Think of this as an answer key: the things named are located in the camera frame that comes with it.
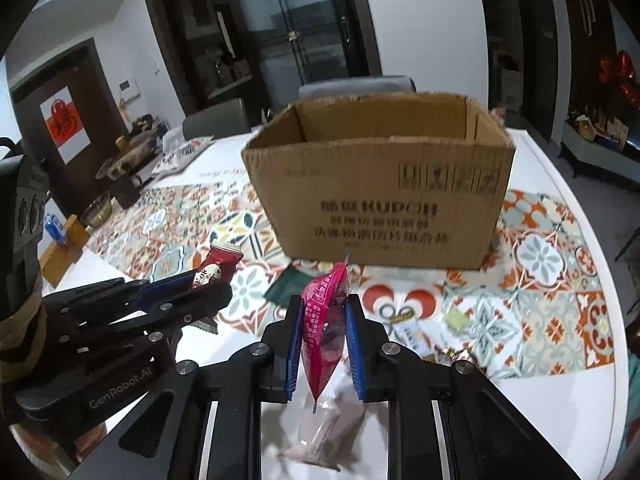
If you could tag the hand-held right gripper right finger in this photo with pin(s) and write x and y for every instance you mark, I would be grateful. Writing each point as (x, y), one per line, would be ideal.
(356, 360)

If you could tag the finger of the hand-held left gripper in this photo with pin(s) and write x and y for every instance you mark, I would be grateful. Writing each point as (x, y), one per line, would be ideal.
(195, 305)
(165, 287)

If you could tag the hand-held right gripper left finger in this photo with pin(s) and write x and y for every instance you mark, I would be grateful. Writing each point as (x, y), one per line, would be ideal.
(292, 355)

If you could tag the red snack bar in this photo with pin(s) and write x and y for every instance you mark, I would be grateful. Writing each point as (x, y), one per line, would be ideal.
(220, 260)

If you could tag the pink snack packet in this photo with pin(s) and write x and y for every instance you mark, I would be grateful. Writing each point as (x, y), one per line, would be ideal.
(325, 310)

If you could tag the light green candy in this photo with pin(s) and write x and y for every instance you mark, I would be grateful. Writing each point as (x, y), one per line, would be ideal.
(457, 319)

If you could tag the brown cardboard box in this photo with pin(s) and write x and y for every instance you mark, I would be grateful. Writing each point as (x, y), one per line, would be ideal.
(380, 200)

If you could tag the person's left hand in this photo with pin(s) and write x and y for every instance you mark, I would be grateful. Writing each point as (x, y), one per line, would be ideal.
(90, 445)

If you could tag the dark green snack packet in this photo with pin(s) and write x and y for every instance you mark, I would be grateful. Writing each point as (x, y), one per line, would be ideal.
(287, 285)

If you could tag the black mug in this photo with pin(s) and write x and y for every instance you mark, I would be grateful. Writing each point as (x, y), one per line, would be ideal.
(129, 190)

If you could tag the glass bowl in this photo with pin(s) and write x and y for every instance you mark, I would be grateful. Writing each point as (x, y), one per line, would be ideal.
(96, 209)

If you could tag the blue label water bottle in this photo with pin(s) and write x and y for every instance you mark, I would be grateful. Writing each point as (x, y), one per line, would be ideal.
(55, 229)

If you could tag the metal hot pot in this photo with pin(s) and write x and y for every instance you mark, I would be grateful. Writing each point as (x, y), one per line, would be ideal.
(130, 157)

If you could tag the white printed snack bag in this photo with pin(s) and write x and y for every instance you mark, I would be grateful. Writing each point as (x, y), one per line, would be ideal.
(182, 152)

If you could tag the black bag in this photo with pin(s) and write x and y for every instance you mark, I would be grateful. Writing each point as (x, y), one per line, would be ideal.
(146, 124)

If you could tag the grey dining chair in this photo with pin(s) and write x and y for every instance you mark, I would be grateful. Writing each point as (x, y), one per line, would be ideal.
(215, 117)
(355, 85)

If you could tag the red and white door poster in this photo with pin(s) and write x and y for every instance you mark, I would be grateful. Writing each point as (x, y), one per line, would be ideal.
(65, 125)

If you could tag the glass sliding door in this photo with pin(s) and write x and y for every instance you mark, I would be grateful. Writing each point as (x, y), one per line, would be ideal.
(305, 25)

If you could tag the white storage box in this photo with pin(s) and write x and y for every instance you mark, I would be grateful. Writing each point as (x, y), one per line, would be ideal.
(511, 87)

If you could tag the grey side cabinet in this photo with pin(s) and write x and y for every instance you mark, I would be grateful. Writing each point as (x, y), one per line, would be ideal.
(600, 157)

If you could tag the yellow gift basket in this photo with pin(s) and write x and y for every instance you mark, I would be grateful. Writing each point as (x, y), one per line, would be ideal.
(586, 129)

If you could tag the red heart balloons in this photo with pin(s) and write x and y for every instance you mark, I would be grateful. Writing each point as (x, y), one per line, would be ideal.
(617, 72)

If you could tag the white wall intercom panel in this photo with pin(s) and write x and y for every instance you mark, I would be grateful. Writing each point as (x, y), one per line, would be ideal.
(130, 89)

